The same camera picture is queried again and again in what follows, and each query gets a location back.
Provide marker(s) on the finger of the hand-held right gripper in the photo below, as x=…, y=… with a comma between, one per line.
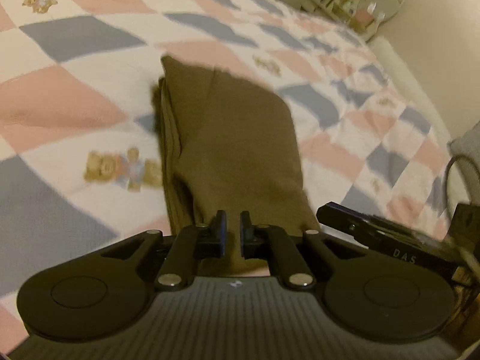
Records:
x=341, y=219

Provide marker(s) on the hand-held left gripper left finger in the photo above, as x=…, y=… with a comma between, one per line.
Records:
x=223, y=228

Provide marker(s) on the cream vanity table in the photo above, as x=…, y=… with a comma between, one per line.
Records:
x=337, y=3

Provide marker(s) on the pink box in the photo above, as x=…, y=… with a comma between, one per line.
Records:
x=363, y=17

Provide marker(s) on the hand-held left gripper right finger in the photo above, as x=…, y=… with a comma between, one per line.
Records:
x=243, y=232

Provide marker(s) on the checkered patchwork quilt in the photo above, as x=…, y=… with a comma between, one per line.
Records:
x=75, y=93

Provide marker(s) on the olive brown garment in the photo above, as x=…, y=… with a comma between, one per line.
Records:
x=232, y=138

